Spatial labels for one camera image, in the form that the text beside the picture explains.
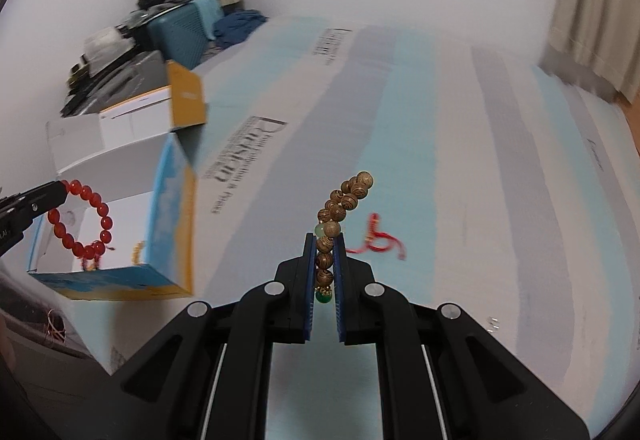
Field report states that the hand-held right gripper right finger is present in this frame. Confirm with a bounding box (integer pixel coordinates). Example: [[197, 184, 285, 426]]
[[332, 232, 592, 440]]

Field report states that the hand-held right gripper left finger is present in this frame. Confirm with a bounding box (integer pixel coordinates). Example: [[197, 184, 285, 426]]
[[112, 232, 317, 440]]

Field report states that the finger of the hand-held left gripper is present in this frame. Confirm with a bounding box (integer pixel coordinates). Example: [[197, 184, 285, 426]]
[[0, 179, 69, 223]]

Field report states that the red bead bracelet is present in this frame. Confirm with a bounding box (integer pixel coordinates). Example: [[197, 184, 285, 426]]
[[47, 179, 115, 272]]

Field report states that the brown wooden bead bracelet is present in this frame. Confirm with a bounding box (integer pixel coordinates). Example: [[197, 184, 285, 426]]
[[313, 171, 375, 305]]

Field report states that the blue and yellow cardboard box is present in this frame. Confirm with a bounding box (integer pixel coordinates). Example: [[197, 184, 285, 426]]
[[27, 60, 209, 302]]

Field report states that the silver suitcase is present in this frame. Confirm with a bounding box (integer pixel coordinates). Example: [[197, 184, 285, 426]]
[[61, 49, 167, 117]]

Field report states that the striped bed blanket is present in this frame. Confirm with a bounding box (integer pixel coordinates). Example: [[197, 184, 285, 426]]
[[95, 14, 640, 440]]

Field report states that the white plastic bag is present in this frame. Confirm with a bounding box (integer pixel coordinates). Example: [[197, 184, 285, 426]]
[[81, 27, 132, 64]]

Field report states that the teal suitcase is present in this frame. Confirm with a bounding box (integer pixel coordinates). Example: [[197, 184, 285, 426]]
[[146, 0, 224, 72]]

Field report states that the blue clothes pile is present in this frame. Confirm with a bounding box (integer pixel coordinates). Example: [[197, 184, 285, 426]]
[[213, 9, 269, 50]]

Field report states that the wide beige curtain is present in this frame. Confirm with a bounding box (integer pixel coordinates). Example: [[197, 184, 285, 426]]
[[541, 0, 640, 105]]

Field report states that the small red cord bracelet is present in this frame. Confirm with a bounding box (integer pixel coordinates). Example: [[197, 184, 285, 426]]
[[346, 213, 407, 262]]

